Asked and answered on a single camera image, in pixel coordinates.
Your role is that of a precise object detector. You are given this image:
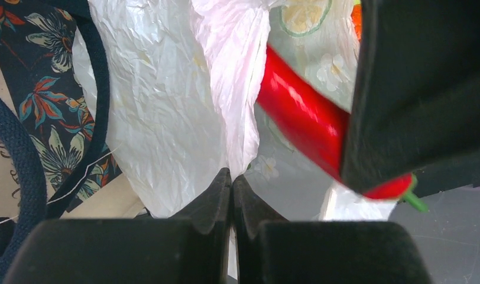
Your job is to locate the red chili pepper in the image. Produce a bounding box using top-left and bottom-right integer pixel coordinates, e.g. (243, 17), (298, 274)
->
(256, 46), (428, 212)

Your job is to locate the floral canvas tote bag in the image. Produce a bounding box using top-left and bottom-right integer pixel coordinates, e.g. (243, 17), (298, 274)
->
(0, 1), (121, 283)

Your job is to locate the white plastic grocery bag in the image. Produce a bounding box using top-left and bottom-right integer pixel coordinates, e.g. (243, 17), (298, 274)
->
(89, 1), (396, 220)

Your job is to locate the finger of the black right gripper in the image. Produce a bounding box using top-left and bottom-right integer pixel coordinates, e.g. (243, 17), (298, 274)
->
(340, 1), (480, 192)

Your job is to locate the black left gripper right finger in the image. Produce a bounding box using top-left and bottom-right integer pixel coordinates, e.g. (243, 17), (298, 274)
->
(232, 176), (432, 283)

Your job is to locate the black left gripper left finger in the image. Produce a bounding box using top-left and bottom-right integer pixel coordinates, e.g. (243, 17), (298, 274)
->
(4, 168), (232, 283)

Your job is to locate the orange pumpkin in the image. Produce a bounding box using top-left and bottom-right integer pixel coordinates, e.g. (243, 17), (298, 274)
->
(351, 2), (362, 42)

